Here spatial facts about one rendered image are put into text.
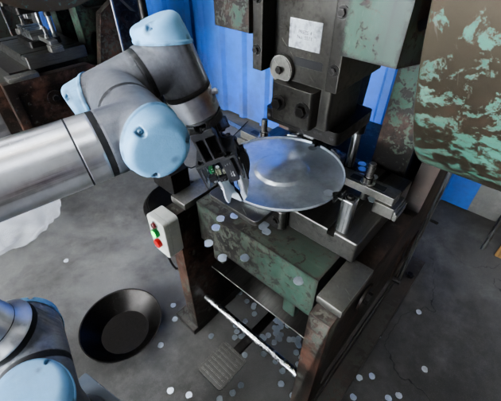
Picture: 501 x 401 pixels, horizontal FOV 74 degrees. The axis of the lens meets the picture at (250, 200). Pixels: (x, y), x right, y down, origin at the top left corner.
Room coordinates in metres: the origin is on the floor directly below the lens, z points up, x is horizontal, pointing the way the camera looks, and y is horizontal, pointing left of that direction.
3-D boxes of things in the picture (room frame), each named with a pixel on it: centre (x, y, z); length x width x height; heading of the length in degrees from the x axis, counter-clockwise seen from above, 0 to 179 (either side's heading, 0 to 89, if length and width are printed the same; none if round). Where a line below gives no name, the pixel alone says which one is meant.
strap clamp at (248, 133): (0.84, -0.03, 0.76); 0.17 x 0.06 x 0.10; 48
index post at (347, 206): (0.52, -0.21, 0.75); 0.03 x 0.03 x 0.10; 48
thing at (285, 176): (0.64, -0.07, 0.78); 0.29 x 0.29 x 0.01
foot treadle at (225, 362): (0.63, -0.07, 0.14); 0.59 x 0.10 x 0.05; 138
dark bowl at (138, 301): (0.65, 0.49, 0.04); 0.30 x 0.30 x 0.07
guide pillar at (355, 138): (0.72, -0.26, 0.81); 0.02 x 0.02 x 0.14
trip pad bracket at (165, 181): (0.77, 0.23, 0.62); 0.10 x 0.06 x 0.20; 48
